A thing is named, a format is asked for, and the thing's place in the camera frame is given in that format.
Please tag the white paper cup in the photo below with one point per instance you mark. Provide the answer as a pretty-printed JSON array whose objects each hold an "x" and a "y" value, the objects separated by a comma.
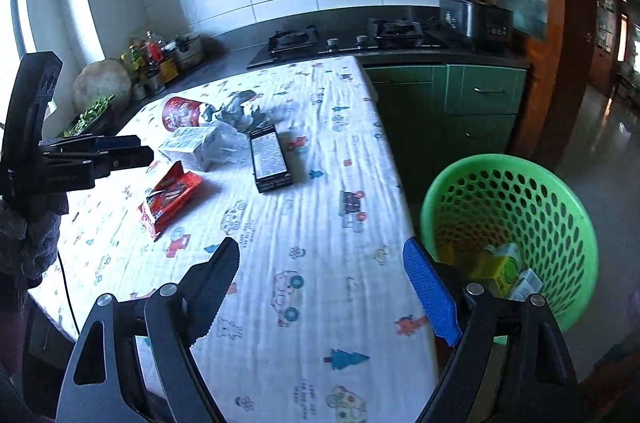
[{"x": 502, "y": 270}]

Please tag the red snack wrapper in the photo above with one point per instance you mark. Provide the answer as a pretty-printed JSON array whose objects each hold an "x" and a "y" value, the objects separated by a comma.
[{"x": 170, "y": 198}]

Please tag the green plastic basket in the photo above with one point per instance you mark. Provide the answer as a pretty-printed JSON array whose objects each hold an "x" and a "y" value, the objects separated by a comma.
[{"x": 550, "y": 213}]

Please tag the wooden glass cabinet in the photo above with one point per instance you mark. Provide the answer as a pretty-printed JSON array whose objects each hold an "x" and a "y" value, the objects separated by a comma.
[{"x": 560, "y": 78}]

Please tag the green base cabinet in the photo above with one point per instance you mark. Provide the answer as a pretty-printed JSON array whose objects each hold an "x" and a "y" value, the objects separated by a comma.
[{"x": 475, "y": 103}]

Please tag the bowl of green vegetables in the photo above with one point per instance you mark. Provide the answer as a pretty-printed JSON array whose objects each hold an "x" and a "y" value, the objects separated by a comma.
[{"x": 92, "y": 110}]

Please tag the long carton box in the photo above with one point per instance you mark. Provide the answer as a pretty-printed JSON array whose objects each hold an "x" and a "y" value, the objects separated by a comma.
[{"x": 270, "y": 160}]

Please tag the white blue milk carton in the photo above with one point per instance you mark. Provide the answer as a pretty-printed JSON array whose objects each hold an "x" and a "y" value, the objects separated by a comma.
[{"x": 187, "y": 139}]

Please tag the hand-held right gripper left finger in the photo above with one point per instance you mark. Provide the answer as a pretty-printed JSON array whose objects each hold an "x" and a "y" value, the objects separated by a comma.
[{"x": 220, "y": 283}]

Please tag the silver foil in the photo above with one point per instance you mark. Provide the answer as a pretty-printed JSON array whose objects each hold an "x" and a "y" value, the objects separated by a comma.
[{"x": 237, "y": 110}]

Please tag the window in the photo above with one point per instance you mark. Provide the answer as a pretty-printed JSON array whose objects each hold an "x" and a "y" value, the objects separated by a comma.
[{"x": 15, "y": 33}]

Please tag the yellow snack bag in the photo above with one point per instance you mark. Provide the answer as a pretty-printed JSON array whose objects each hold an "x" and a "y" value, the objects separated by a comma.
[{"x": 470, "y": 267}]

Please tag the clear plastic bag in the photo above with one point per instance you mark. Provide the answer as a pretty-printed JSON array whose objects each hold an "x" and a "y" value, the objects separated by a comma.
[{"x": 230, "y": 153}]

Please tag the round wooden chopping block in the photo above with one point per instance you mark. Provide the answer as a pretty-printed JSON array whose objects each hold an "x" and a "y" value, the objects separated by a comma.
[{"x": 102, "y": 80}]

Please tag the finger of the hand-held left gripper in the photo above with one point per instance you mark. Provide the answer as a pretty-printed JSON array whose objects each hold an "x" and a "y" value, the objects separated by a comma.
[
  {"x": 120, "y": 142},
  {"x": 130, "y": 158}
]

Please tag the cluster of condiment bottles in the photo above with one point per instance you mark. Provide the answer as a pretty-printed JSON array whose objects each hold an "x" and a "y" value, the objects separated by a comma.
[{"x": 150, "y": 63}]

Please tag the black gas stove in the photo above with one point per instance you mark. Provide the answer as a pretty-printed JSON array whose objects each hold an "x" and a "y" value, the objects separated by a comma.
[{"x": 345, "y": 45}]

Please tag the white printed tablecloth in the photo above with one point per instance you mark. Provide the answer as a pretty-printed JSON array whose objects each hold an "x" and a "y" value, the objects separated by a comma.
[{"x": 300, "y": 213}]

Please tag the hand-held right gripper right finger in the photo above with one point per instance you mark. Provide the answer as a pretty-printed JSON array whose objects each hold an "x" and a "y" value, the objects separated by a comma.
[{"x": 432, "y": 293}]

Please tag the red cartoon paper cup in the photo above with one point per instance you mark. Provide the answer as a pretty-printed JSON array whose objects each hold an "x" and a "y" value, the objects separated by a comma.
[{"x": 182, "y": 114}]

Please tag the metal utensil holder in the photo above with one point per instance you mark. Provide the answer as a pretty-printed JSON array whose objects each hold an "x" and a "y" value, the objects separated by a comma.
[{"x": 190, "y": 53}]

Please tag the person's left forearm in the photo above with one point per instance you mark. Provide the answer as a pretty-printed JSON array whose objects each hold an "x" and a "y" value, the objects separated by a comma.
[{"x": 30, "y": 238}]

